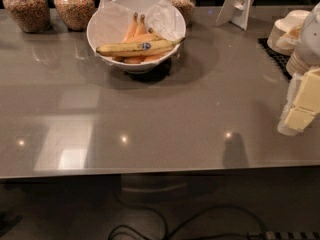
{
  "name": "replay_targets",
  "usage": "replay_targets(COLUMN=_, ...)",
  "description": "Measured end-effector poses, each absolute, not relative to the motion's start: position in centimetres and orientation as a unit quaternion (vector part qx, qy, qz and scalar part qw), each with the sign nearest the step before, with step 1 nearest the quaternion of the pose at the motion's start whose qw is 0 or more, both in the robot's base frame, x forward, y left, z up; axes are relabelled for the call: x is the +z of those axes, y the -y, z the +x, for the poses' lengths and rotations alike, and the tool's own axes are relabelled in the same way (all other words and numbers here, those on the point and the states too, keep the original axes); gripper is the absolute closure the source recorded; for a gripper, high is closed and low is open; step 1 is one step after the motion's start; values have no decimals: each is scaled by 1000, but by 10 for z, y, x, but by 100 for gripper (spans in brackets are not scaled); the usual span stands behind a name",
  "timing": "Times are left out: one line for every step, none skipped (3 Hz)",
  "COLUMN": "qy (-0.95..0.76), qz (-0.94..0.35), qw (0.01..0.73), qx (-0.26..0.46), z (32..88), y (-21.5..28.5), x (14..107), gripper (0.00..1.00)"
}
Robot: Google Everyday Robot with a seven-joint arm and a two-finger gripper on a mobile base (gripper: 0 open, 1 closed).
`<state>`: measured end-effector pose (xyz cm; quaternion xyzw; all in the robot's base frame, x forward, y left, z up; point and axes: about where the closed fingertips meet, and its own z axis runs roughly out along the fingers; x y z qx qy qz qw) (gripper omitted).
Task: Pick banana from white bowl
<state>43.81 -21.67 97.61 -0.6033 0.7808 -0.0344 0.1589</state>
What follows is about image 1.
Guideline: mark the orange banana right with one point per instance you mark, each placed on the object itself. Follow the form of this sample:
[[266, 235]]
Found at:
[[141, 27]]

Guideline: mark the orange banana left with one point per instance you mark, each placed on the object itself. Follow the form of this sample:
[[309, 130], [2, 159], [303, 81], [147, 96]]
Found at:
[[131, 28]]

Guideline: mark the white paper bowl liner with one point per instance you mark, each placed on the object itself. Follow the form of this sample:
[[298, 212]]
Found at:
[[111, 22]]

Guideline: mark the yellow banana with sticker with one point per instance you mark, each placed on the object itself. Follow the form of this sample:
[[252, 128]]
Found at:
[[138, 48]]

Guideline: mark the stack of paper plates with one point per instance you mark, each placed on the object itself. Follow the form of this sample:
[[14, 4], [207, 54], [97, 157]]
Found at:
[[296, 65]]

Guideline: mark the orange banana under yellow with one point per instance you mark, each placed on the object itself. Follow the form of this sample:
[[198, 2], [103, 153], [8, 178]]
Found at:
[[150, 35]]

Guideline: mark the white sign stand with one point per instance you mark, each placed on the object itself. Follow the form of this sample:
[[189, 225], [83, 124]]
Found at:
[[235, 12]]

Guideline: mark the black rubber mat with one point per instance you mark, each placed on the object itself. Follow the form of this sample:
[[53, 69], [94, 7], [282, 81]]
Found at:
[[278, 59]]

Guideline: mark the white ceramic bowl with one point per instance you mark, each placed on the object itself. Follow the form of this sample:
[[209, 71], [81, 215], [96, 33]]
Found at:
[[140, 65]]

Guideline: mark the stack of paper bowls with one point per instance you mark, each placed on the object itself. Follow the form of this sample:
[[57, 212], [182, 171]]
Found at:
[[285, 32]]

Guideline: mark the glass jar far left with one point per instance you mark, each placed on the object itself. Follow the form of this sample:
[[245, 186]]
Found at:
[[31, 16]]

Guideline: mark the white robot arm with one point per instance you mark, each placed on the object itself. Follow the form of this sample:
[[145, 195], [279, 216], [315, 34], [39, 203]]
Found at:
[[308, 45]]

